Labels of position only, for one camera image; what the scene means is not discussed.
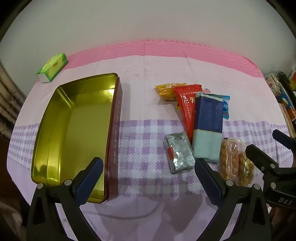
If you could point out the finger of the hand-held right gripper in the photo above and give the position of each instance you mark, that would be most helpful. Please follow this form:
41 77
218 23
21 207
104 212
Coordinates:
283 138
259 156

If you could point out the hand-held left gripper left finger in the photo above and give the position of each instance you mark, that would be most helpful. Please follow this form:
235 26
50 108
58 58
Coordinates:
90 180

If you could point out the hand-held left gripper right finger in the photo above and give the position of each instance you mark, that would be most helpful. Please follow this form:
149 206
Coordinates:
208 183

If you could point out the clear peanut brittle packet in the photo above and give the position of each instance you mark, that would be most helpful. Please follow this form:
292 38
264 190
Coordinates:
229 160

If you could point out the silver foil snack packet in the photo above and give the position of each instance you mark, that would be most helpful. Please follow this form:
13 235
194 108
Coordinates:
179 153

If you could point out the gold tin box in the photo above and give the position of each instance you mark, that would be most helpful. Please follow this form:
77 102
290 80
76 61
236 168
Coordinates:
76 129

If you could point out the light blue snack packet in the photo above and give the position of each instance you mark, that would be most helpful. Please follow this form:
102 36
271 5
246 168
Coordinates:
225 109

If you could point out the navy and teal snack box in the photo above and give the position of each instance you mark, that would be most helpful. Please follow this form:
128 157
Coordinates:
208 115

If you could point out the red snack packet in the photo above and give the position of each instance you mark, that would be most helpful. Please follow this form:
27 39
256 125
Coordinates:
187 109

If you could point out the pink patterned candy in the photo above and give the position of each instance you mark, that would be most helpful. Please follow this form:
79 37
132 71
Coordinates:
205 90

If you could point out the yellow snack packet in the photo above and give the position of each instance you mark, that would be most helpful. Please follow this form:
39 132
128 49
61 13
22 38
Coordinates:
166 91

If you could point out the floral white pot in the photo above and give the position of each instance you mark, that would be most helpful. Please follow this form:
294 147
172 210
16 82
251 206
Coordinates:
272 84

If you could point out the pale pink cloth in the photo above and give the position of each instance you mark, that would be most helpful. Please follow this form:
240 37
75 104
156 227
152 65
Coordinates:
11 222

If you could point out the green tissue pack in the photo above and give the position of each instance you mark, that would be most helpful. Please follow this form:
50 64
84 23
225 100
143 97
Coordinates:
54 66

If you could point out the pink and purple checked tablecloth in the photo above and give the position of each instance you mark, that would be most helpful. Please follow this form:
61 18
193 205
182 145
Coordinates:
143 69

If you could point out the beige ribbed frame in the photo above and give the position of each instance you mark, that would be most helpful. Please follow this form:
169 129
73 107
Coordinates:
9 97

